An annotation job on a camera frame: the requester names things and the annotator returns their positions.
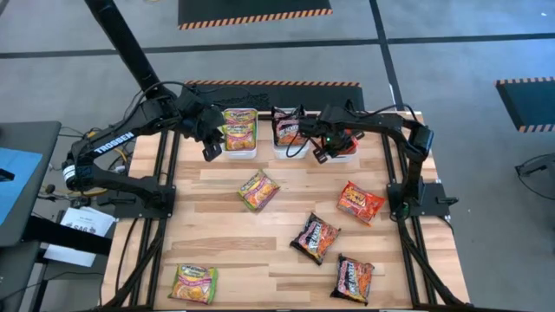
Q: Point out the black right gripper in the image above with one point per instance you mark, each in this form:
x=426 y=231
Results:
x=334 y=134

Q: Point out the white plastic bin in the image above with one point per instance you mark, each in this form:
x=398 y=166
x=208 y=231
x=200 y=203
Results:
x=347 y=158
x=240 y=154
x=279 y=154

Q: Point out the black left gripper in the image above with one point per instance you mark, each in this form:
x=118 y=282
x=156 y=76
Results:
x=201 y=119

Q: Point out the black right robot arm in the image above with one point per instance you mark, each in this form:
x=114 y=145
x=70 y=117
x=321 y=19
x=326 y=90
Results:
x=377 y=121

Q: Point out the white paper sheets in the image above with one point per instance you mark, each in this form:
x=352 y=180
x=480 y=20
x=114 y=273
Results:
x=82 y=225

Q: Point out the grey side desk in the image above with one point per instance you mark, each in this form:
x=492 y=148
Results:
x=39 y=138

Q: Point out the black padded camera pole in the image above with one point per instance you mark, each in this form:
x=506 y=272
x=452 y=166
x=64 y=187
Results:
x=122 y=39

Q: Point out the blue sheet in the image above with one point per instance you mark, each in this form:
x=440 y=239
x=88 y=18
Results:
x=17 y=182

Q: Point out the orange saucy noods pack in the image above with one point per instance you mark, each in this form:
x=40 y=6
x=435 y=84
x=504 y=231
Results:
x=360 y=202
x=352 y=145

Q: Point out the black desk beam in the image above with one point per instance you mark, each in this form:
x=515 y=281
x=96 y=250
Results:
x=65 y=236

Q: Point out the hazard-striped black floor mat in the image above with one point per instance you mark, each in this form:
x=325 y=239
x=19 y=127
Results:
x=529 y=104
x=277 y=95
x=256 y=8

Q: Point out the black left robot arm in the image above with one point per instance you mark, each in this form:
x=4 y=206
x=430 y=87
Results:
x=113 y=142

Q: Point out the black fire noodle pack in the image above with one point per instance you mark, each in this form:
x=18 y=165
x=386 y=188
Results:
x=286 y=132
x=353 y=278
x=284 y=112
x=315 y=237

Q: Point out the lime chili shrimp ramen pack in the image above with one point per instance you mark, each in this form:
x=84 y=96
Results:
x=239 y=116
x=193 y=284
x=239 y=138
x=258 y=190

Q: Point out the black aluminium table frame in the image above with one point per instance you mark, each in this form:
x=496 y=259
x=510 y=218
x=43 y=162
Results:
x=162 y=160

